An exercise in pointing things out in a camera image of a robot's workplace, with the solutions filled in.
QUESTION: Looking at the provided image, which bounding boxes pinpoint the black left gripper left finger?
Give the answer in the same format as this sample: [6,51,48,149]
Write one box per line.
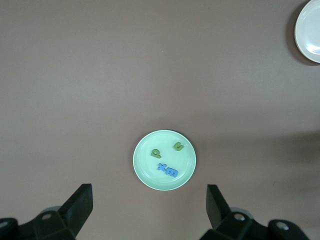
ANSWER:
[0,183,94,240]

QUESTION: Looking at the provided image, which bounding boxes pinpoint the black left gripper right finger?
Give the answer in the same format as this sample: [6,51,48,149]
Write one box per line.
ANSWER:
[199,184,308,240]

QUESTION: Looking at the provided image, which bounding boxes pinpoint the blue foam letter m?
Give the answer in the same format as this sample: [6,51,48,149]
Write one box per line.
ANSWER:
[165,167,179,178]

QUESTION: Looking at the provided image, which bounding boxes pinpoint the green foam letter n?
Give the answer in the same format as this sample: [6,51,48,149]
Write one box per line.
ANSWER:
[172,141,186,153]

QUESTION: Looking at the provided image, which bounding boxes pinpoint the green plate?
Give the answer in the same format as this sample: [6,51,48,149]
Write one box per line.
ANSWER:
[132,129,198,192]

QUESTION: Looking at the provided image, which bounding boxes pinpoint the beige plate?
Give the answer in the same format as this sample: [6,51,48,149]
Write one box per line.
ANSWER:
[294,0,320,64]

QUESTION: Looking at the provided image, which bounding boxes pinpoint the brown table cover mat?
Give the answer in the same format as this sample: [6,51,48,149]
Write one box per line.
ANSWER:
[0,0,320,240]

